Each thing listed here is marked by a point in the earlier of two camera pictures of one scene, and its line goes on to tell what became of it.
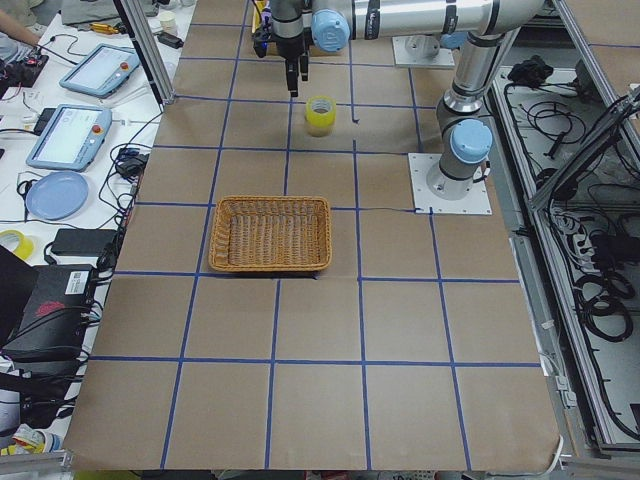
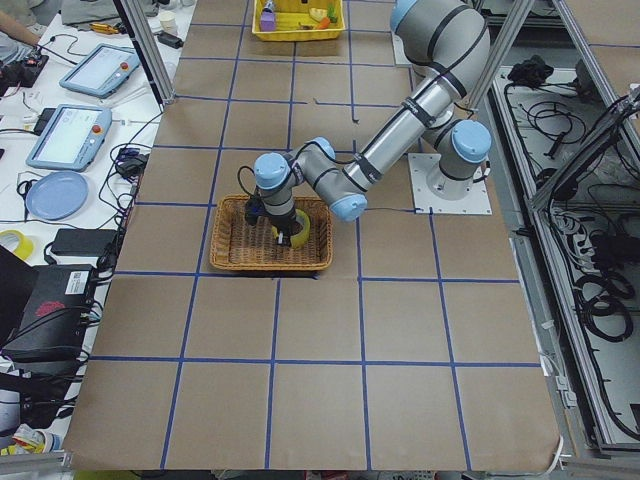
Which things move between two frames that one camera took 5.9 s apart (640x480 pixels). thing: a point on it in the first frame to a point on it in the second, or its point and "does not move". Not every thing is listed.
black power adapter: [83, 242] does not move
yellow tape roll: [320, 114] to [300, 240]
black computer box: [56, 318] does not move
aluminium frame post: [146, 45] does not move
